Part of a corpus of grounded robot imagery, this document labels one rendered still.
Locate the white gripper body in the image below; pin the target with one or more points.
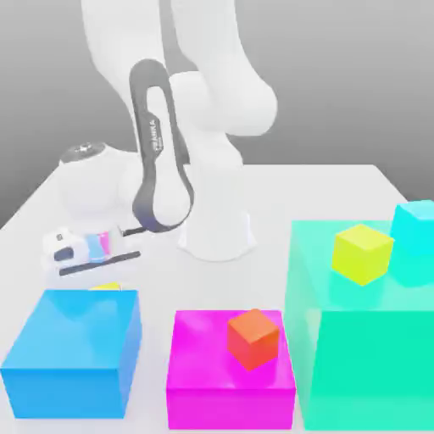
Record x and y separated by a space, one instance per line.
98 271

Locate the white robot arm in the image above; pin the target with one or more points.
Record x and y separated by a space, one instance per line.
217 190

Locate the small orange cube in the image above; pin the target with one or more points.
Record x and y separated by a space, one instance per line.
252 339

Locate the small lime yellow cube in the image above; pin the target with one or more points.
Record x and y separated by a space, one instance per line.
361 254

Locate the cyan cube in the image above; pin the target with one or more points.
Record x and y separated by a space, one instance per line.
415 244

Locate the large blue box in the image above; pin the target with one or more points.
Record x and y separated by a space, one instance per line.
71 352

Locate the large magenta box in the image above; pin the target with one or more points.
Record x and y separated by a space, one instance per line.
210 383

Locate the large green box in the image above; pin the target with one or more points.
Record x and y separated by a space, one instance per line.
366 366

